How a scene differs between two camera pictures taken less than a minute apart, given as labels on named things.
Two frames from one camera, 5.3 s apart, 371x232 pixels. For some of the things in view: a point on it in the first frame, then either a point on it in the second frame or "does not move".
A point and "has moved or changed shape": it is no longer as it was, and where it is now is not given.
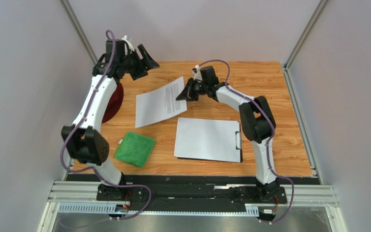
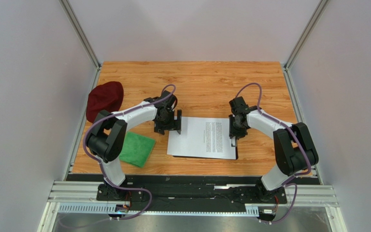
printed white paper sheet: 160,105 has moved or changed shape
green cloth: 135,149 does not move
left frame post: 79,32 does not move
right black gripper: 192,88 → 235,129
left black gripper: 147,63 → 174,125
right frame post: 300,41 does not move
